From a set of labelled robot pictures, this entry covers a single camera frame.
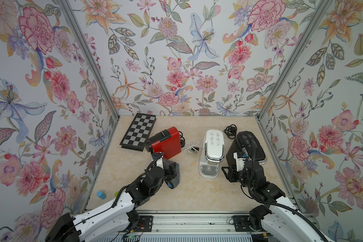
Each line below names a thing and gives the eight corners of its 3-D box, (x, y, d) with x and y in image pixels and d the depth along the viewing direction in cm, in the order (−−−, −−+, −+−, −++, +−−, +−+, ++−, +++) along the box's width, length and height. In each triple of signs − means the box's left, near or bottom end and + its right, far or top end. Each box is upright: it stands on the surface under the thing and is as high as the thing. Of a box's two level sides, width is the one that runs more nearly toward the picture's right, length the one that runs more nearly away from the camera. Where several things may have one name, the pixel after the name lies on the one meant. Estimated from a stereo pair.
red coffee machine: (156, 168, 95) (151, 151, 80) (149, 157, 100) (144, 139, 85) (182, 154, 102) (182, 135, 86) (174, 144, 107) (173, 125, 91)
